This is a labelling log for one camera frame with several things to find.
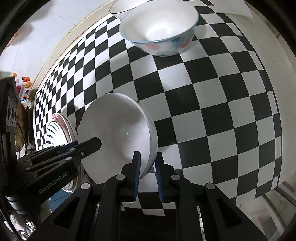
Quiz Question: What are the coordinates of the white bowl floral pattern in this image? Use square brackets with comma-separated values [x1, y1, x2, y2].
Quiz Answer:
[119, 1, 199, 57]

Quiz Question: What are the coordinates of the small white bowl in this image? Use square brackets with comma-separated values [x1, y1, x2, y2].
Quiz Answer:
[109, 0, 149, 21]

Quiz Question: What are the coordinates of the colourful wall sticker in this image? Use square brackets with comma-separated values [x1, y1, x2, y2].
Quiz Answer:
[12, 72, 33, 105]

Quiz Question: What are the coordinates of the white plate red pattern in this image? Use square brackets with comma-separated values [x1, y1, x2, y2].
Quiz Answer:
[47, 113, 82, 193]

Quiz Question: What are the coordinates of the white plate blue leaf pattern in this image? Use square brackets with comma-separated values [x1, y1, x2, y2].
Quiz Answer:
[45, 121, 71, 148]

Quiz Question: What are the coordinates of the white paper sheet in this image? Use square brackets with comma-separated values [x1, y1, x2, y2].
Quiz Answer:
[210, 0, 253, 18]

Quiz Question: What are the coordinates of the black white checkered mat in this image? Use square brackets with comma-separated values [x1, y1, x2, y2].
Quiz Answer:
[35, 1, 282, 204]

